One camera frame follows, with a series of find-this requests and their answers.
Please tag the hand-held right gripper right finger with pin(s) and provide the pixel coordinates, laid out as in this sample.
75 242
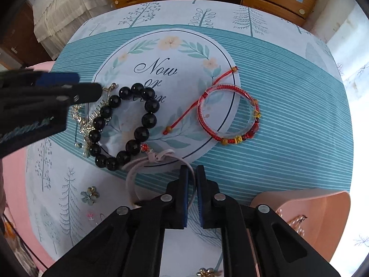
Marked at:
202 196

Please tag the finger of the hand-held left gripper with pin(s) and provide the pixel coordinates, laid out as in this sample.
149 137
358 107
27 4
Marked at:
57 78
85 93

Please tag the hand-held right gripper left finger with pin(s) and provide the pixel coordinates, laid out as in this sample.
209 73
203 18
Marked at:
182 196

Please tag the pink plastic box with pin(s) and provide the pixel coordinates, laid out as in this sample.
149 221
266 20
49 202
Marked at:
317 207

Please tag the small red beaded charm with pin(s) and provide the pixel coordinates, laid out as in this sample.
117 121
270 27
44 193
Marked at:
146 148

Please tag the cream lace bedspread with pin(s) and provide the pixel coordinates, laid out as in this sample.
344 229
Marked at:
63 11

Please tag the pink blanket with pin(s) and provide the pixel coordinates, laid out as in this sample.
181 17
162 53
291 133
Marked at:
17 193

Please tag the gold flower brooch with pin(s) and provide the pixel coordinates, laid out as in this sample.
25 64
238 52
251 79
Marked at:
206 273

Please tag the teal flower brooch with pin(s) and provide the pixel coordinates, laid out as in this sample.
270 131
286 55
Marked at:
89 195

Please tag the small pink earring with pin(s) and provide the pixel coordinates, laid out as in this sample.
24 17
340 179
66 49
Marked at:
91 215

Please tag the tree print tablecloth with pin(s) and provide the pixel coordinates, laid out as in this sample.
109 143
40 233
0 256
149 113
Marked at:
288 106

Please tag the white floral curtain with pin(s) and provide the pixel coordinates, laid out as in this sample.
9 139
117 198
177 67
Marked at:
355 72

